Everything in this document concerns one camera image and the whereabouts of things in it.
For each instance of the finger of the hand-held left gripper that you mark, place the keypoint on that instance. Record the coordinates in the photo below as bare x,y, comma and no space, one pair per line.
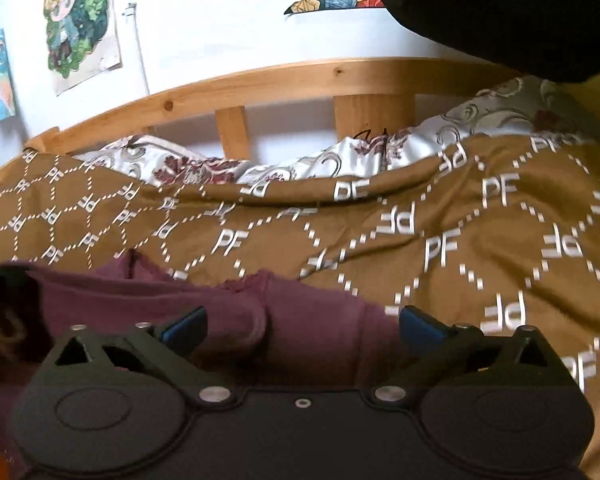
5,272

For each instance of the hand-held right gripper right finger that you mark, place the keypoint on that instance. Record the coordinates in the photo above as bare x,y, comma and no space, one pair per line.
420,329

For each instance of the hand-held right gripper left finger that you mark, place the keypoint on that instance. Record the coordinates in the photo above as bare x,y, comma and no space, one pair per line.
185,330

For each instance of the maroon long-sleeve sweater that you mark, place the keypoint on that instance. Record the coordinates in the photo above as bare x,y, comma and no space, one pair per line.
300,320

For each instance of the brown printed blanket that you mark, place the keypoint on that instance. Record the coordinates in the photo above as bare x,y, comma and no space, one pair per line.
290,240

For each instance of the white floral bedsheet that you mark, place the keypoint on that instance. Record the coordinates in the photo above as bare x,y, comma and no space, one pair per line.
460,120

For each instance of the black puffer jacket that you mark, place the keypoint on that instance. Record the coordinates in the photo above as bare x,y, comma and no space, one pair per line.
480,10

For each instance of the blond figure wall poster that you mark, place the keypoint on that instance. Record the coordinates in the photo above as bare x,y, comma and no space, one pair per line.
75,25

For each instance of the wooden bed frame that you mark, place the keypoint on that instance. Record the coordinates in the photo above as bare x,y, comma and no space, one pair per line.
280,80

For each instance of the white wall pipe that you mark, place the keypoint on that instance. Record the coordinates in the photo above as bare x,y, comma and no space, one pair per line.
130,10

